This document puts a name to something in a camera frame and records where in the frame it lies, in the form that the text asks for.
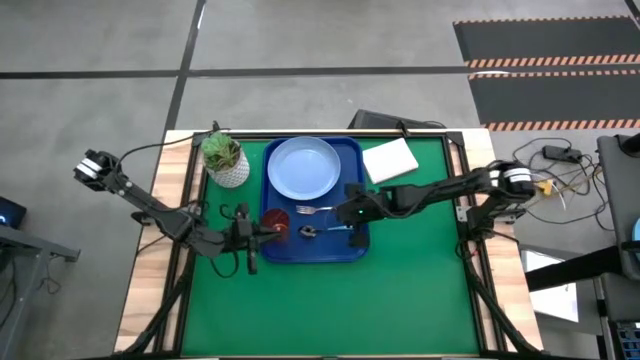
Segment grey side table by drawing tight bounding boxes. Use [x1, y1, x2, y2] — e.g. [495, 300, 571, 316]
[0, 223, 81, 360]

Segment grey cart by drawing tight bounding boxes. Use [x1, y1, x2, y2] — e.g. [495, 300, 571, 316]
[596, 132, 640, 282]

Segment spoon with teal handle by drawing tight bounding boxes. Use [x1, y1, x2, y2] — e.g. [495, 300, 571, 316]
[298, 224, 354, 239]

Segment succulent in white pot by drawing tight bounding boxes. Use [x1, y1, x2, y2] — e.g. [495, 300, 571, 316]
[199, 129, 251, 190]

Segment white paper sheet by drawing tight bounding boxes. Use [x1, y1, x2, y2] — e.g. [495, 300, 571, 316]
[521, 249, 580, 324]

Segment black monitor behind table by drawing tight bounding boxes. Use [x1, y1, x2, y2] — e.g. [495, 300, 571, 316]
[348, 108, 446, 132]

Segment black power adapter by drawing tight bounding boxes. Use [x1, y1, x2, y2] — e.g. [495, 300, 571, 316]
[542, 144, 584, 164]

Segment black bar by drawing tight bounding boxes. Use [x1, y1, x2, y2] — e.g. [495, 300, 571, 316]
[524, 244, 624, 293]

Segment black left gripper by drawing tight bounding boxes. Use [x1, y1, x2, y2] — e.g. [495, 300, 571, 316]
[219, 201, 283, 276]

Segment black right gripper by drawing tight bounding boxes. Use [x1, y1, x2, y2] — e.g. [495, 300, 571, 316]
[335, 182, 389, 250]

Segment blue plastic tray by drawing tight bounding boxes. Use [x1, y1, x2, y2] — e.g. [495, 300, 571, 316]
[258, 136, 372, 265]

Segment black device with blue light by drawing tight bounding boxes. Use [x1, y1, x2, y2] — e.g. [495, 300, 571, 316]
[0, 195, 28, 230]

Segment green table mat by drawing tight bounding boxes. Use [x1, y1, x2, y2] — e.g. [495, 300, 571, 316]
[182, 137, 481, 357]

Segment light blue plate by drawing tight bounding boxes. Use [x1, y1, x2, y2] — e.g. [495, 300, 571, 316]
[266, 136, 343, 202]

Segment white folded napkin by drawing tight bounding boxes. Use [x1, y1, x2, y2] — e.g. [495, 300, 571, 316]
[362, 137, 420, 185]

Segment fork with orange handle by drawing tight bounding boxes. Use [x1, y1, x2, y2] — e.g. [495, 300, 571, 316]
[295, 203, 335, 216]

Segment red translucent cup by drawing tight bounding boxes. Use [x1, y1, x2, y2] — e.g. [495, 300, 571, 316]
[261, 207, 292, 242]

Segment black floor mat orange stripes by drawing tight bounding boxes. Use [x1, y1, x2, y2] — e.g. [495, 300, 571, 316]
[468, 69, 640, 132]
[452, 15, 640, 70]

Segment tangled black cables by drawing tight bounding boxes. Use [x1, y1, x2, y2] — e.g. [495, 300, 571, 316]
[509, 137, 617, 236]

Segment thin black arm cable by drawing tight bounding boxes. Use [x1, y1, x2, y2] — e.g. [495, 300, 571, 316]
[113, 130, 214, 169]

